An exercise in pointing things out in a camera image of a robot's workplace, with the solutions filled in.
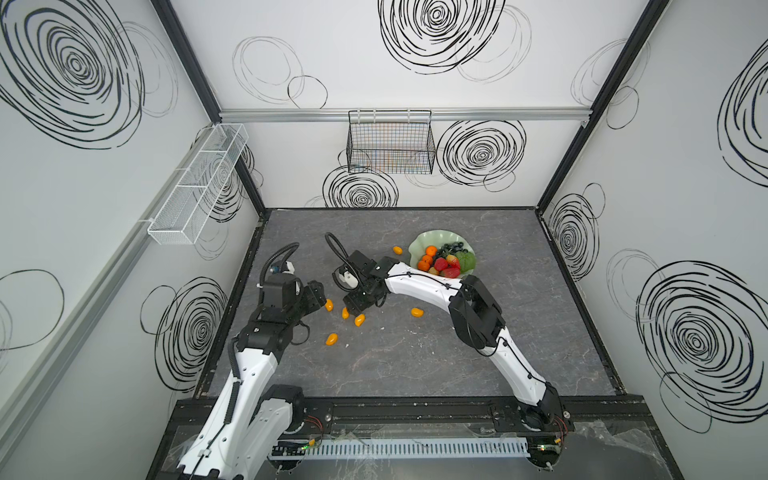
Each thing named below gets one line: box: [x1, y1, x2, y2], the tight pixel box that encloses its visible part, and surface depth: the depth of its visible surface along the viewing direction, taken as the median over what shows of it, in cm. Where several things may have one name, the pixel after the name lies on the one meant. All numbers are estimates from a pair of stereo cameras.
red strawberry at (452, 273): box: [440, 267, 461, 279], surface depth 98 cm
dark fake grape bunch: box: [436, 241, 469, 259], surface depth 103 cm
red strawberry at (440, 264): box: [434, 257, 448, 271], surface depth 98 cm
